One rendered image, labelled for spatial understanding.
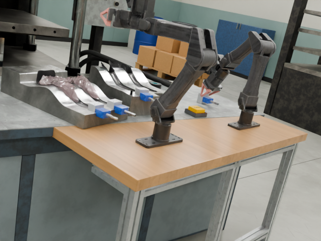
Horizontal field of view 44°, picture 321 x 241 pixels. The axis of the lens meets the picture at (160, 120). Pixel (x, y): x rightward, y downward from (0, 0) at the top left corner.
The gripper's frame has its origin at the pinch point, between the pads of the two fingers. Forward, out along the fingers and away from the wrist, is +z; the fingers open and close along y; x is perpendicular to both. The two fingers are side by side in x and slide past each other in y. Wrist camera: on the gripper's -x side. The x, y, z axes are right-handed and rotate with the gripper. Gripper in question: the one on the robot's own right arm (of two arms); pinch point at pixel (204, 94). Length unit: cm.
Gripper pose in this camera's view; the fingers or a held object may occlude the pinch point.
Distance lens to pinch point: 220.9
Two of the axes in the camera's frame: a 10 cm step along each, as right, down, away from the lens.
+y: -7.2, 0.7, -6.9
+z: -4.9, 6.4, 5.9
